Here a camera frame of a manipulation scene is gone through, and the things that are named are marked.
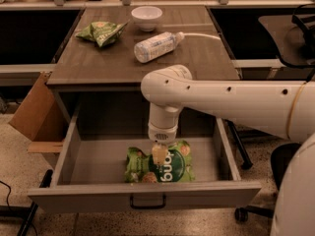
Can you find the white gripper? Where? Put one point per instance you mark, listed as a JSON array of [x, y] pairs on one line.
[[161, 136]]

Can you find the green rice chip bag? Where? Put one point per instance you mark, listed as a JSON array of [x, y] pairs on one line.
[[140, 167]]

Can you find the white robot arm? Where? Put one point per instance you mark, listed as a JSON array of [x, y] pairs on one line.
[[285, 109]]

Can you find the grey open drawer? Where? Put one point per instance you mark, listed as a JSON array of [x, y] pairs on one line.
[[89, 173]]

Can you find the crumpled green snack bag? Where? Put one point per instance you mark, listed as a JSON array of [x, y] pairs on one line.
[[101, 33]]

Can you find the grey wooden cabinet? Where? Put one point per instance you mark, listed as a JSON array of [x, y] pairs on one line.
[[100, 87]]

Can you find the black table leg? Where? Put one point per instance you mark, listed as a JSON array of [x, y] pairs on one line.
[[247, 163]]

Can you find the clear plastic water bottle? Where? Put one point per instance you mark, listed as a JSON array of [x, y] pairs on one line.
[[156, 46]]

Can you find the brown cardboard box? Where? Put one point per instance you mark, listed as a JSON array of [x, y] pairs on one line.
[[40, 119]]

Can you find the black office chair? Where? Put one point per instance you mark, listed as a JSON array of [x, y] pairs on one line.
[[280, 159]]

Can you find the white ceramic bowl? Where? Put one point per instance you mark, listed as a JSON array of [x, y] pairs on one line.
[[146, 18]]

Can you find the black drawer handle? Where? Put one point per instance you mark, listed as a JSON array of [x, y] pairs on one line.
[[147, 202]]

